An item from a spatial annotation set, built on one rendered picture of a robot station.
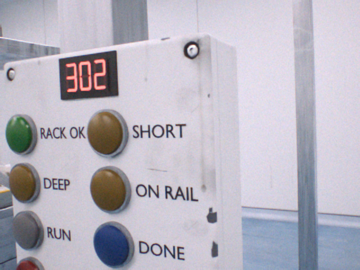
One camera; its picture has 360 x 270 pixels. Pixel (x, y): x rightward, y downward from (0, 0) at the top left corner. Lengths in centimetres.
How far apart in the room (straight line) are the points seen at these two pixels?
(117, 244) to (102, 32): 17
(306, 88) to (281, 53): 249
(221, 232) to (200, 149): 5
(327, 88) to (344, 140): 51
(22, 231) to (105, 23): 17
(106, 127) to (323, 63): 356
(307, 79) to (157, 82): 117
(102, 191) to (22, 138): 8
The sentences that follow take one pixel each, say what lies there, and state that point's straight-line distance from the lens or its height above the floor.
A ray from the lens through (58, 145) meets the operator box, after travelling 27.
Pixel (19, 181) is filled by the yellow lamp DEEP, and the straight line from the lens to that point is 30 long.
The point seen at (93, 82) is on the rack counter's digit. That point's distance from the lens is 25.
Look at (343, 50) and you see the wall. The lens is 375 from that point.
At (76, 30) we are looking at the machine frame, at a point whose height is 118.
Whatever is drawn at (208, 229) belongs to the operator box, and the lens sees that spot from 22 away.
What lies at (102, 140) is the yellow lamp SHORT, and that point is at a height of 108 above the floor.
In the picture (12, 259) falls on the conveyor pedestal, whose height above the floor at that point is 70.
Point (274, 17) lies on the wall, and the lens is 393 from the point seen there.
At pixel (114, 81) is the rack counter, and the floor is 112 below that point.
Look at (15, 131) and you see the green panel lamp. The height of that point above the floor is 109.
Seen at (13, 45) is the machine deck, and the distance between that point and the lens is 110.
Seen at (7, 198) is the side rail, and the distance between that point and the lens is 111.
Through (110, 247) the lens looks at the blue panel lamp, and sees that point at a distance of 25.
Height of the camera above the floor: 110
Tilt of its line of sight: 3 degrees down
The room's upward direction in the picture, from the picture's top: 2 degrees counter-clockwise
